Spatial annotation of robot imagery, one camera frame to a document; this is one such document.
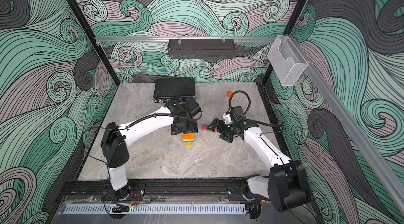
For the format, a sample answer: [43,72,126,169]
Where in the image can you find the orange long lego brick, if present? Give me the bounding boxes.
[182,133,195,140]

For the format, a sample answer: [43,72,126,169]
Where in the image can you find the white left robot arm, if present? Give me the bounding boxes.
[101,103,202,200]

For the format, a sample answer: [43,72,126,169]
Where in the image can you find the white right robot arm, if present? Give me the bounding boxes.
[207,119,311,212]

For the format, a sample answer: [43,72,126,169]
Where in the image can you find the black hard carrying case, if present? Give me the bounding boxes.
[153,77,196,104]

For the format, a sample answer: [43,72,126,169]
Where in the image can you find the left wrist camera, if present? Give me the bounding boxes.
[179,99,203,120]

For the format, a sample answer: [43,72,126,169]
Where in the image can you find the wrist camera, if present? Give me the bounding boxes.
[223,106,246,125]
[179,99,203,120]

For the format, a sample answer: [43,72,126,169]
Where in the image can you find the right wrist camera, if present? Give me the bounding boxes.
[223,106,246,125]

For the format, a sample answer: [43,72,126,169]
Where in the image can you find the black wall-mounted tray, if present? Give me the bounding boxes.
[167,39,236,59]

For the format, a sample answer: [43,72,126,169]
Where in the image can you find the clear acrylic wall holder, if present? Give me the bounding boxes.
[268,36,308,86]

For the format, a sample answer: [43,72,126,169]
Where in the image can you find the white slotted cable duct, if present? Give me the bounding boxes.
[62,203,247,215]

